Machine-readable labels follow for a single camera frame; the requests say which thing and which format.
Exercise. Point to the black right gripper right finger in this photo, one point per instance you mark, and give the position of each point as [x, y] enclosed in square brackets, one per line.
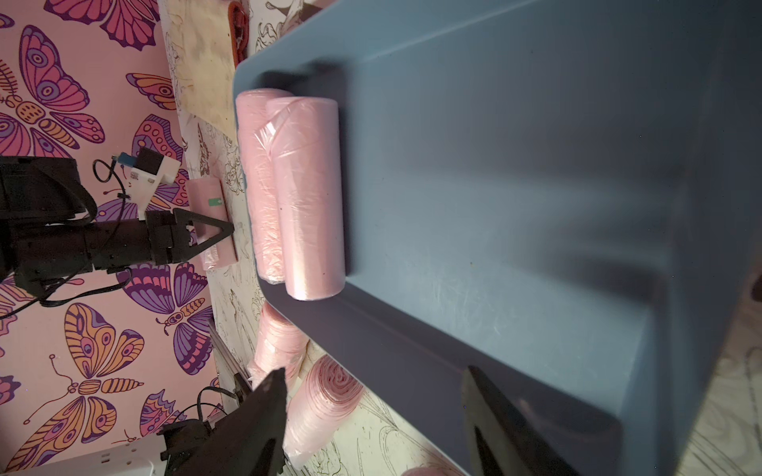
[500, 439]

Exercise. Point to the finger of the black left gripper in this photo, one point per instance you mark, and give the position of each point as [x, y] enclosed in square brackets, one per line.
[200, 235]

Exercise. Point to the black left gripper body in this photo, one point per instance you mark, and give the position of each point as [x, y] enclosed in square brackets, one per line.
[49, 230]

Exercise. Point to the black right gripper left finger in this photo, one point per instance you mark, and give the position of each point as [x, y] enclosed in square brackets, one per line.
[249, 441]

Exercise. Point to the blue plastic storage box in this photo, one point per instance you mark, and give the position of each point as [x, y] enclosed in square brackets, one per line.
[563, 194]

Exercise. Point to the cream work glove red cuff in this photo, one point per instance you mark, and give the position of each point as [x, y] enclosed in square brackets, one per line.
[206, 41]

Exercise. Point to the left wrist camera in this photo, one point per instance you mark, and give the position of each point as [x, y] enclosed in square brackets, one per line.
[148, 170]

